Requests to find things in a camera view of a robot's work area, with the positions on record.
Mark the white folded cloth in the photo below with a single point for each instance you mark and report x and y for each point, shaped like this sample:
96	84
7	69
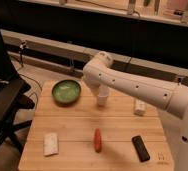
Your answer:
50	144

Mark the white plastic bottle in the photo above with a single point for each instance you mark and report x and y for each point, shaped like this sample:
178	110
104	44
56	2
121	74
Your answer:
139	107

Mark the translucent plastic cup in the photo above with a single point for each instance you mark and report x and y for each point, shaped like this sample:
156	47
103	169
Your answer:
103	95

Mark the black office chair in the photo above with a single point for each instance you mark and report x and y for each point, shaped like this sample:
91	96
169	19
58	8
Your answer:
12	98

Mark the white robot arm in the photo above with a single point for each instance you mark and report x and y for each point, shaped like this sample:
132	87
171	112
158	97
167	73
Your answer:
169	96

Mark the black remote control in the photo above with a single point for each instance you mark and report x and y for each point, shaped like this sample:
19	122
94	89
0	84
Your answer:
140	149

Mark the green ceramic bowl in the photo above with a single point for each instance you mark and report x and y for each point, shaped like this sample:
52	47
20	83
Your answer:
66	91

